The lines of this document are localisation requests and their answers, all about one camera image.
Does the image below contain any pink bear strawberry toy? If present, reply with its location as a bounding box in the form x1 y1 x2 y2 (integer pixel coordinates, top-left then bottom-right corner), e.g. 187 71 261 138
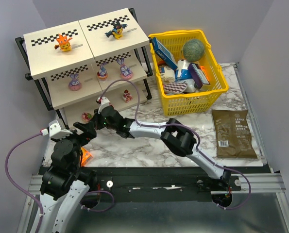
82 112 93 122

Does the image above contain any red pink bear toy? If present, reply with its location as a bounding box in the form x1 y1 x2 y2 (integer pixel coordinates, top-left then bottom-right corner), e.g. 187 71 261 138
122 89 133 103

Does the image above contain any purple bunny orange cup toy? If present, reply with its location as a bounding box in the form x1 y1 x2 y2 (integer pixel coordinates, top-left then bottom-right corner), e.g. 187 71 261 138
97 62 108 81

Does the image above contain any purple creature pink donut toy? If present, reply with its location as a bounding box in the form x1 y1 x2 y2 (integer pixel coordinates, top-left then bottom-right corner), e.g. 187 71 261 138
68 73 82 91

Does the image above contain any purple bunny donut toy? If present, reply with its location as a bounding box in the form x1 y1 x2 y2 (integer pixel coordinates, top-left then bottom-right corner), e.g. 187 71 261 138
116 58 133 80

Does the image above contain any black yellow bat toy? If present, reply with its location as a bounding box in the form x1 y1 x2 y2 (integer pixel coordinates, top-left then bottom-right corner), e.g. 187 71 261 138
105 20 128 39

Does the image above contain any orange dragon toy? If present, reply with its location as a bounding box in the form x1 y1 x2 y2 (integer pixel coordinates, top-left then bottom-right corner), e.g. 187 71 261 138
54 34 72 51

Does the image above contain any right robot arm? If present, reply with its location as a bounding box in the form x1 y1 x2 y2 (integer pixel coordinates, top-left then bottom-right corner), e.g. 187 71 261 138
90 106 231 188

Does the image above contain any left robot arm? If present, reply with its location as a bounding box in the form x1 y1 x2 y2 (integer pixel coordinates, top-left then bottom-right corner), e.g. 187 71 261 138
39 119 97 233

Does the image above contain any beige three-tier shelf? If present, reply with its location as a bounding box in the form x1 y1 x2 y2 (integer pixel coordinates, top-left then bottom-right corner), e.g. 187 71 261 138
15 8 153 126

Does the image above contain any orange Scrub Daddy box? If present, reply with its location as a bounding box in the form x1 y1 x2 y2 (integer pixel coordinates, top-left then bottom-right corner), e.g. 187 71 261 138
81 147 93 166

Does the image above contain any striped pink grey sponge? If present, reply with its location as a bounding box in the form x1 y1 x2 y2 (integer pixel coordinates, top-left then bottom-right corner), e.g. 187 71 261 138
164 83 187 94

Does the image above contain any cream paper roll pack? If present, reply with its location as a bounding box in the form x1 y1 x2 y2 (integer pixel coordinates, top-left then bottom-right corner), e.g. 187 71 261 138
159 66 175 85

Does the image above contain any blue Harry's box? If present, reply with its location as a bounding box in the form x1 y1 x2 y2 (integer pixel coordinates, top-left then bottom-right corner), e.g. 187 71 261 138
152 37 178 71

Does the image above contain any blue white pouch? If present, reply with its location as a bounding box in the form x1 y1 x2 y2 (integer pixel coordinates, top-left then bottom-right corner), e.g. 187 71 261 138
175 59 191 81

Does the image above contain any dark purple box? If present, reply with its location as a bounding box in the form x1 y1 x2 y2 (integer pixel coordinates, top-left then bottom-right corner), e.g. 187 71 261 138
188 63 210 91

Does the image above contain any green textured ball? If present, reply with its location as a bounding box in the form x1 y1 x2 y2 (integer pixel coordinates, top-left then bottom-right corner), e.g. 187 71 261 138
182 39 205 62

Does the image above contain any brown coffee bag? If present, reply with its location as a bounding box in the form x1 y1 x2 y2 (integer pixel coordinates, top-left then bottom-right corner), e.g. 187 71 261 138
212 109 257 159

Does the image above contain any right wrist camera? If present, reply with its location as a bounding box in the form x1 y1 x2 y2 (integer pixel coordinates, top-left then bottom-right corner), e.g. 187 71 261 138
96 97 111 114

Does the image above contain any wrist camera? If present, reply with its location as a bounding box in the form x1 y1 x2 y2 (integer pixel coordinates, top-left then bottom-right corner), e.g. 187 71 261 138
49 118 72 139
96 97 111 114

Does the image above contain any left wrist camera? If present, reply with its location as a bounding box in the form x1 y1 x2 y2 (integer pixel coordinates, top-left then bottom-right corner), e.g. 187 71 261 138
49 118 72 139

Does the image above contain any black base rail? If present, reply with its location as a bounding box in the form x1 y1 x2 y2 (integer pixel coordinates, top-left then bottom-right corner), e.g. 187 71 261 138
85 167 240 207

